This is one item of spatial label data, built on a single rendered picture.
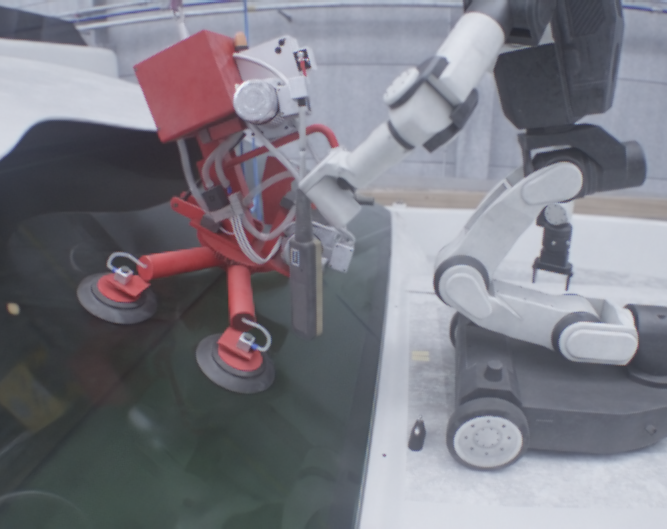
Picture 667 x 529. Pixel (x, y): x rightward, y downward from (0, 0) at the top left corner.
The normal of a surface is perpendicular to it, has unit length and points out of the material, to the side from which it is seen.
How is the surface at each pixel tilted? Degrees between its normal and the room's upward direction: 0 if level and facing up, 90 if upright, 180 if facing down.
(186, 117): 90
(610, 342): 90
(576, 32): 96
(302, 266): 90
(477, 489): 0
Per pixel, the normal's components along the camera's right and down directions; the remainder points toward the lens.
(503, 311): 0.10, 0.60
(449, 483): 0.00, -0.93
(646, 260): -0.35, 0.33
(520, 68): -0.56, 0.54
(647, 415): 0.11, 0.36
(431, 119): 0.29, 0.20
